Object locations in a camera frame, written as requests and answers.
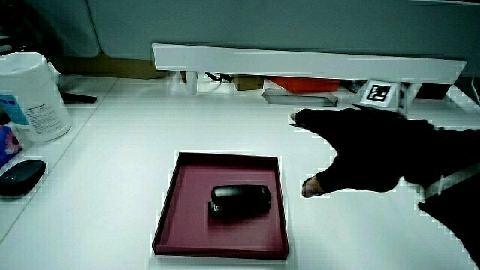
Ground black car key fob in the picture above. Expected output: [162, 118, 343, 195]
[207, 184, 273, 220]

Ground small brown cardboard box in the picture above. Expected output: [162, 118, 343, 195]
[232, 74, 266, 92]

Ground floral tissue packet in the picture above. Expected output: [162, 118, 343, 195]
[0, 125, 23, 169]

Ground black cable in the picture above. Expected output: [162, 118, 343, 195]
[205, 71, 234, 83]

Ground orange box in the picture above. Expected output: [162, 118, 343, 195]
[266, 76, 341, 94]

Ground grey flat tray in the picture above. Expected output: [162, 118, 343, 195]
[262, 88, 339, 108]

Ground white monitor riser shelf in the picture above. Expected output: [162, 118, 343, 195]
[151, 43, 468, 95]

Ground person's right hand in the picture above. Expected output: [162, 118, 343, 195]
[289, 79, 438, 199]

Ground white cylindrical wipes canister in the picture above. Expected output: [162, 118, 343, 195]
[0, 51, 74, 143]

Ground black computer mouse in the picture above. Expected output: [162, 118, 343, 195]
[0, 159, 47, 198]

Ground large brown cardboard box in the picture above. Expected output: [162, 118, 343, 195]
[50, 54, 167, 80]

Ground dark red square plate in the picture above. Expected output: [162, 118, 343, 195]
[151, 151, 290, 261]

